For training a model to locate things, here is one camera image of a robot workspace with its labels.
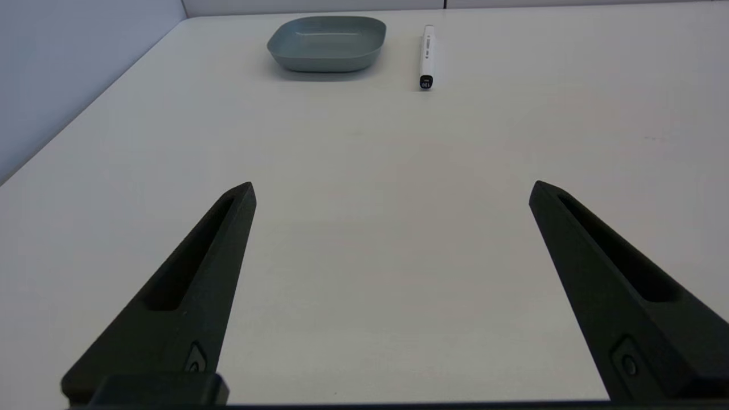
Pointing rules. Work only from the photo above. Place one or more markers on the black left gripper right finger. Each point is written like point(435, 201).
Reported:
point(632, 330)

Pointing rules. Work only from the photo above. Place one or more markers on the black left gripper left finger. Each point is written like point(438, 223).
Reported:
point(182, 324)

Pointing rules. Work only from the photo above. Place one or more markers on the white marker with black cap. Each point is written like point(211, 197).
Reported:
point(427, 54)

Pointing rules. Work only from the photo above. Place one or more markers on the grey-green square plate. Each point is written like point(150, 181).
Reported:
point(327, 44)

